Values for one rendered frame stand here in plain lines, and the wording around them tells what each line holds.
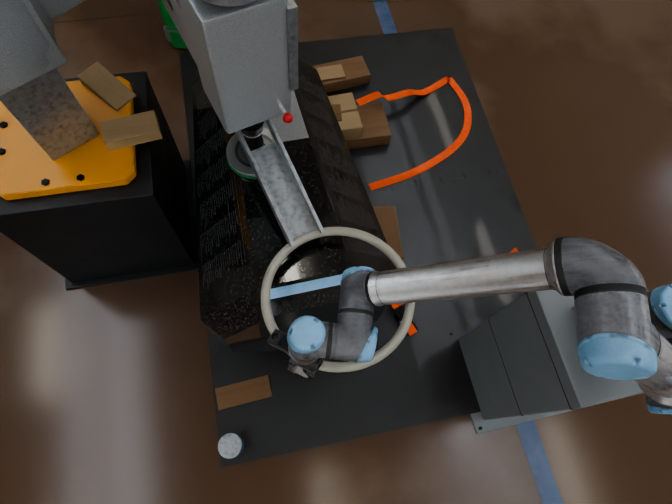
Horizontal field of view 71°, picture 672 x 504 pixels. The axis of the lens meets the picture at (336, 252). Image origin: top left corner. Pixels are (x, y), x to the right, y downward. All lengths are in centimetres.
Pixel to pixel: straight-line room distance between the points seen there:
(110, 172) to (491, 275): 142
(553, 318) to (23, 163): 194
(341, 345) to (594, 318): 55
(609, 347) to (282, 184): 110
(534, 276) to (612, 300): 15
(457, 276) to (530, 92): 249
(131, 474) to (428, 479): 131
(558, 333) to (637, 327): 80
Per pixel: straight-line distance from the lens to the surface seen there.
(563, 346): 171
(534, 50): 369
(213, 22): 121
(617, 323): 93
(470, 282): 104
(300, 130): 188
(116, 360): 250
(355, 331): 116
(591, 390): 173
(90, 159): 199
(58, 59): 173
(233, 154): 180
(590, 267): 96
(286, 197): 161
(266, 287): 150
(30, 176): 204
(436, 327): 246
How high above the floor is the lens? 232
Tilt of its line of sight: 67 degrees down
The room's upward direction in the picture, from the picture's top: 10 degrees clockwise
